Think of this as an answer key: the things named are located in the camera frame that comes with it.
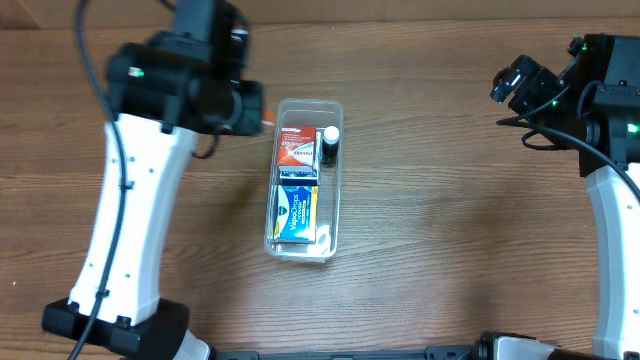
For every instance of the blue yellow VapoDrops box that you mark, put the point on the blue yellow VapoDrops box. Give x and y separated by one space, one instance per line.
296 214

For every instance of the white blue plaster box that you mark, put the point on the white blue plaster box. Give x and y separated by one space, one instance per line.
299 178

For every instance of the dark bottle white cap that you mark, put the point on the dark bottle white cap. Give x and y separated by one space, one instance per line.
330 145

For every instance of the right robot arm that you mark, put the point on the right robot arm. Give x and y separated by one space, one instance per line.
592 107

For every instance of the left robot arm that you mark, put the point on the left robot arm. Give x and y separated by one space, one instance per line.
162 96

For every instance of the clear plastic container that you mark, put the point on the clear plastic container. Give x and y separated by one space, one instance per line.
318 114

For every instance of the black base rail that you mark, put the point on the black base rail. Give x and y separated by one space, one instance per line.
434 352

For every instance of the red white small box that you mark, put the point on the red white small box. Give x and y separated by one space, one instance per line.
296 149

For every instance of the orange bottle white cap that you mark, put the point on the orange bottle white cap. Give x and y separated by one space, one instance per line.
269 118

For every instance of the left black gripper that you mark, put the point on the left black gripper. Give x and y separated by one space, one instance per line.
251 107

